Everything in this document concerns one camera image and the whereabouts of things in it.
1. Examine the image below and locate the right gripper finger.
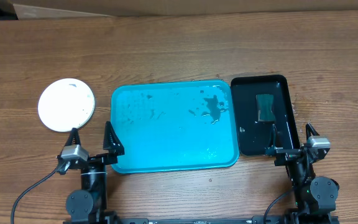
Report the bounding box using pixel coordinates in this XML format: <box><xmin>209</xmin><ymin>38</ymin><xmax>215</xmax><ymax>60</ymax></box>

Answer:
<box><xmin>305</xmin><ymin>123</ymin><xmax>319</xmax><ymax>138</ymax></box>
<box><xmin>268</xmin><ymin>124</ymin><xmax>278</xmax><ymax>149</ymax></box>

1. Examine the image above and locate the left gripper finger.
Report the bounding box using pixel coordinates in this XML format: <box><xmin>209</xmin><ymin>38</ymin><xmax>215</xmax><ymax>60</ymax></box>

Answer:
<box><xmin>103</xmin><ymin>121</ymin><xmax>124</xmax><ymax>156</ymax></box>
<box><xmin>65</xmin><ymin>128</ymin><xmax>81</xmax><ymax>146</ymax></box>

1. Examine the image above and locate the white plate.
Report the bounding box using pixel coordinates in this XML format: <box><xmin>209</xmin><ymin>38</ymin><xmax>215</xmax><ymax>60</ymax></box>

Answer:
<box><xmin>38</xmin><ymin>78</ymin><xmax>96</xmax><ymax>133</ymax></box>

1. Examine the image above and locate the dark green sponge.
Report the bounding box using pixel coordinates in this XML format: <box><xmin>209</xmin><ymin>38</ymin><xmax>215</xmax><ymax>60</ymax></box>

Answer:
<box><xmin>256</xmin><ymin>94</ymin><xmax>275</xmax><ymax>122</ymax></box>

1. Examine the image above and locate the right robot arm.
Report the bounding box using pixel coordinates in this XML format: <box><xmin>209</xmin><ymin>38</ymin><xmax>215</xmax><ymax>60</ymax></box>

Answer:
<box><xmin>263</xmin><ymin>123</ymin><xmax>339</xmax><ymax>223</ymax></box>

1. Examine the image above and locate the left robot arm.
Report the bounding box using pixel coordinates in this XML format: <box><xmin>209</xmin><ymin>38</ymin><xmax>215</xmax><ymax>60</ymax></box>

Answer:
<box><xmin>57</xmin><ymin>121</ymin><xmax>124</xmax><ymax>223</ymax></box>

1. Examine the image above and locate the black plastic tray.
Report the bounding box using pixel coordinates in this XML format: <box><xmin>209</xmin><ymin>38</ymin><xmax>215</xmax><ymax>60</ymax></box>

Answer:
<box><xmin>231</xmin><ymin>75</ymin><xmax>300</xmax><ymax>156</ymax></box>

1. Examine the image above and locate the teal plastic tray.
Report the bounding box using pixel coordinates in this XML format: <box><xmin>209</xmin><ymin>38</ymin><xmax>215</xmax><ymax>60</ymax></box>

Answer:
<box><xmin>111</xmin><ymin>80</ymin><xmax>239</xmax><ymax>174</ymax></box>

